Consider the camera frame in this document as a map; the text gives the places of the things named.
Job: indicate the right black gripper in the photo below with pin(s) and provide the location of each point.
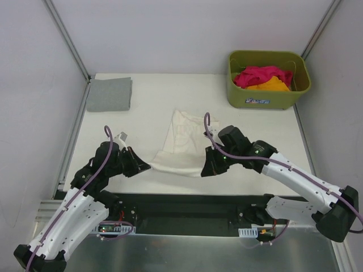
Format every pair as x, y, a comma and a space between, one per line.
214, 160

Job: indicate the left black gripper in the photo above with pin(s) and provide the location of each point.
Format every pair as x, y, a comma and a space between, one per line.
128, 161

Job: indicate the cream white t shirt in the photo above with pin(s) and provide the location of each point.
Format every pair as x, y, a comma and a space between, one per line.
183, 152

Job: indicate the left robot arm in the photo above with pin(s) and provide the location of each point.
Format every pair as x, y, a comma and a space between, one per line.
85, 206

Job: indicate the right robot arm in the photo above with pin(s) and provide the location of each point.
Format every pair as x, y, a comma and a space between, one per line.
330, 209

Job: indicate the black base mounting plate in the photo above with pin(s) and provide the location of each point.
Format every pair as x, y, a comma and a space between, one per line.
189, 215

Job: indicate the olive green plastic bin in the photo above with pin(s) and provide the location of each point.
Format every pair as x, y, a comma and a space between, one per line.
241, 98

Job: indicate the folded grey t shirt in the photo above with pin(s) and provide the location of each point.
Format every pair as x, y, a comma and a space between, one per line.
110, 95

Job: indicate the magenta pink t shirt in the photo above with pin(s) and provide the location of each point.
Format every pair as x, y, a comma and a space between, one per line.
254, 75

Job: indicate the orange t shirt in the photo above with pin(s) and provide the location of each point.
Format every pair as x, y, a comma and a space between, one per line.
274, 84

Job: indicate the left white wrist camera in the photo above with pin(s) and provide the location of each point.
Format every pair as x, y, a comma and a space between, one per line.
120, 139

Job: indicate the left white cable duct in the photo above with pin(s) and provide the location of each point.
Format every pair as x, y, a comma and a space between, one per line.
113, 229

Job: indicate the white cable duct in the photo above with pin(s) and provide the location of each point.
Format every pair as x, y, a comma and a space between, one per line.
256, 232
113, 229

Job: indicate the right white cable duct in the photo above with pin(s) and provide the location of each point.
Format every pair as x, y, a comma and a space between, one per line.
256, 232

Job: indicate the aluminium frame rail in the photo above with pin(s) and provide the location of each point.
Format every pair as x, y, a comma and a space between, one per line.
47, 209

